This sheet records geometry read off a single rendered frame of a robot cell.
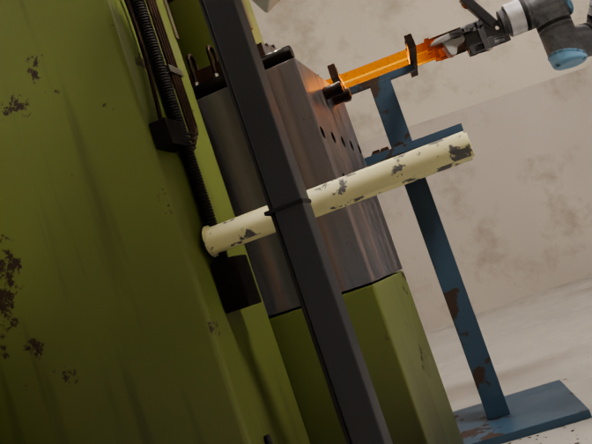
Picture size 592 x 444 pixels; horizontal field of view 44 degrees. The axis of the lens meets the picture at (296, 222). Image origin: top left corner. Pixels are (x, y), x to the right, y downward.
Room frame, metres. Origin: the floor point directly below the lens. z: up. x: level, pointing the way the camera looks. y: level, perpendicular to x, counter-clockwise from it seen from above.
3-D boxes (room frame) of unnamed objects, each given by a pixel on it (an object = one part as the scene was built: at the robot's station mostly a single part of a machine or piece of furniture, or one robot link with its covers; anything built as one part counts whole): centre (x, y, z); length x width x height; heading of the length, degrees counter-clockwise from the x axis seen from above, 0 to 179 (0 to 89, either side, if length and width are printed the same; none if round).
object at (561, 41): (1.92, -0.83, 0.89); 0.12 x 0.09 x 0.12; 108
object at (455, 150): (1.13, -0.07, 0.62); 0.44 x 0.05 x 0.05; 74
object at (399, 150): (2.00, -0.34, 0.75); 0.40 x 0.30 x 0.02; 171
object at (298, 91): (1.60, 0.12, 0.69); 0.56 x 0.38 x 0.45; 74
